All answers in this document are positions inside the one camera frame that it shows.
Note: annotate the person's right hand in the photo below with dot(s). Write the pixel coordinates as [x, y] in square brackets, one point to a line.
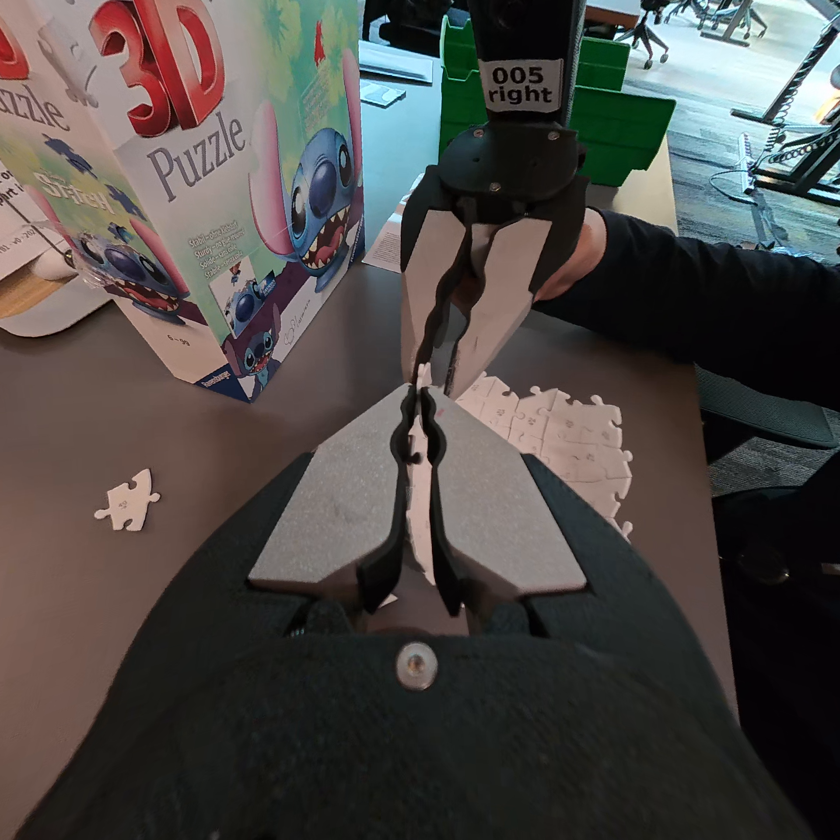
[579, 256]

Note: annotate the curved white puzzle piece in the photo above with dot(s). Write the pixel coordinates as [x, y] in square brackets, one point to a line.
[421, 525]

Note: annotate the person's right forearm black sleeve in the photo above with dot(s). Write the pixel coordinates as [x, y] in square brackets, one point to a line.
[709, 302]

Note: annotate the black mesh office chair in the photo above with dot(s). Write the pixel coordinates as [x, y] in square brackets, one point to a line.
[768, 413]

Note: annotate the printed white paper sheet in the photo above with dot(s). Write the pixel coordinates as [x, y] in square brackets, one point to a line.
[16, 223]

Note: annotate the small white rounded object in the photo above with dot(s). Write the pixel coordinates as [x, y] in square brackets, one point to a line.
[52, 268]

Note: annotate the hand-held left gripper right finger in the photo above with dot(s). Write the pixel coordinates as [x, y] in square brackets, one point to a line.
[499, 518]

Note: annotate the wooden board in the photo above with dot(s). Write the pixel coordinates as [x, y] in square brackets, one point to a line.
[19, 305]

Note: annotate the assembled white puzzle section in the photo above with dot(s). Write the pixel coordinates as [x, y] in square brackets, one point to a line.
[571, 439]

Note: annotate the pale grey rounded board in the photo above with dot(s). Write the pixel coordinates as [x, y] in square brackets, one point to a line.
[65, 315]

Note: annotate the small grey white card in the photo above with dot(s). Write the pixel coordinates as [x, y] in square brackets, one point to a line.
[382, 94]

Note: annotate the folded printed leaflet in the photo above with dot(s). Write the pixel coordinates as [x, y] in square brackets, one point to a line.
[387, 239]

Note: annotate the person's dark trousers lap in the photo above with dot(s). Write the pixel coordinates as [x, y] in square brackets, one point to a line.
[781, 656]

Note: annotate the printed cardboard puzzle box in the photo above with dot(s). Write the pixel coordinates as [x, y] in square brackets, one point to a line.
[197, 190]

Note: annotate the green plastic bin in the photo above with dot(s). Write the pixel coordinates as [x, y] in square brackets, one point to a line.
[630, 131]
[459, 46]

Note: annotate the black desk frame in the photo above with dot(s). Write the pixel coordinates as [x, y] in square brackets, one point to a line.
[794, 164]

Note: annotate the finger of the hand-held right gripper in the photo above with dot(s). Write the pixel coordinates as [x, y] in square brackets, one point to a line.
[423, 275]
[512, 282]

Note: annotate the loose white puzzle piece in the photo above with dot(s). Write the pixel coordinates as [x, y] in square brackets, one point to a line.
[391, 600]
[128, 502]

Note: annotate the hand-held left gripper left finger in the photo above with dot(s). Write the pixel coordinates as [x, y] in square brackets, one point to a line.
[328, 512]

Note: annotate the grey wheeled office chair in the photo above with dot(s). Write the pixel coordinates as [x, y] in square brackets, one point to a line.
[728, 16]
[649, 33]

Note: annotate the white paper stack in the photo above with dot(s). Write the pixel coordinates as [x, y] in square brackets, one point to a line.
[397, 62]

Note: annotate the white power strip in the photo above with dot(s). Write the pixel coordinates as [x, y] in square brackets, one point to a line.
[756, 184]

